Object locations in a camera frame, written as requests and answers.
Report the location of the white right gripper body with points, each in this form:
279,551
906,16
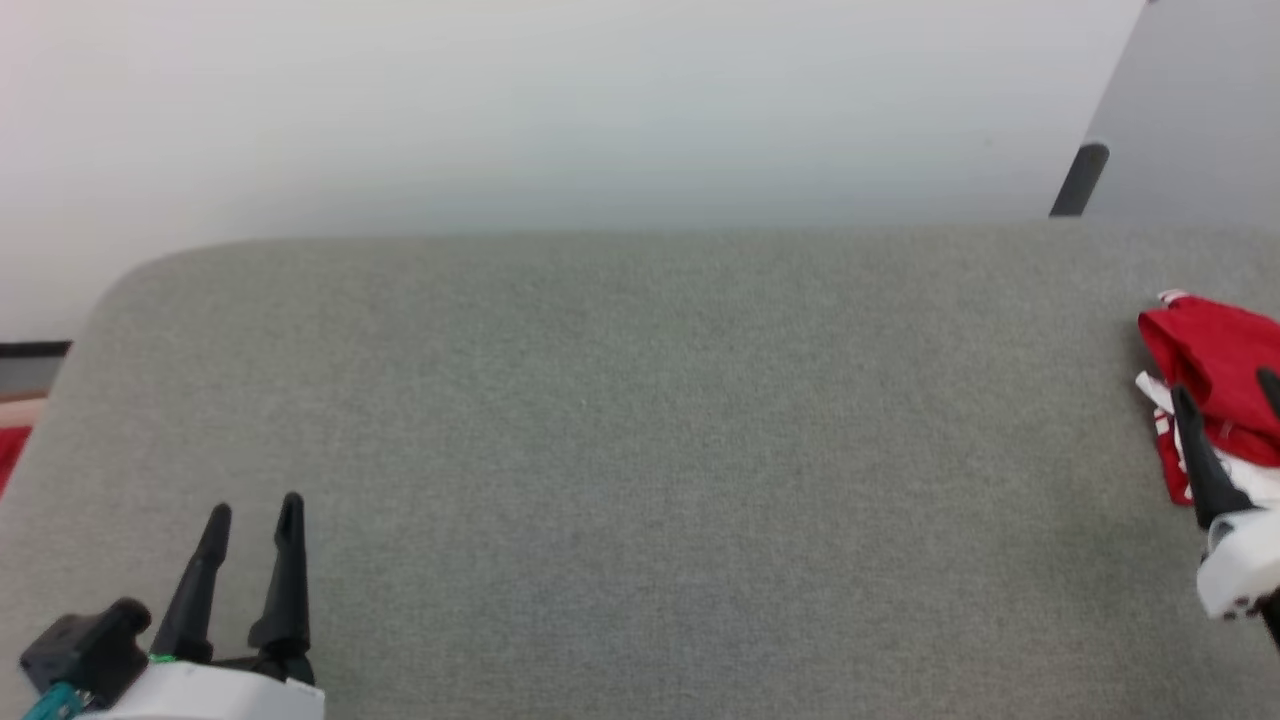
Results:
1245,565

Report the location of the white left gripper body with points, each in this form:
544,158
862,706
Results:
210,695

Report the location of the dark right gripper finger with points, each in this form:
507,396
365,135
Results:
1208,470
1272,390

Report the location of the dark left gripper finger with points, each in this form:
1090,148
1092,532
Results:
288,600
195,600

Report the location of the red and white shirt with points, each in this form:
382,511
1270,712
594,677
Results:
1225,370

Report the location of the red cloth on floor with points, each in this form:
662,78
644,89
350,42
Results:
10,455

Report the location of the beige wooden strip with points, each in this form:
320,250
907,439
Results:
18,412

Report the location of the black framed panel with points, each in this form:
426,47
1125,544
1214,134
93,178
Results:
25,368

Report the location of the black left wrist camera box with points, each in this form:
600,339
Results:
85,645

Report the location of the dark grey wall strip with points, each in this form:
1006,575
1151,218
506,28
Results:
1080,180

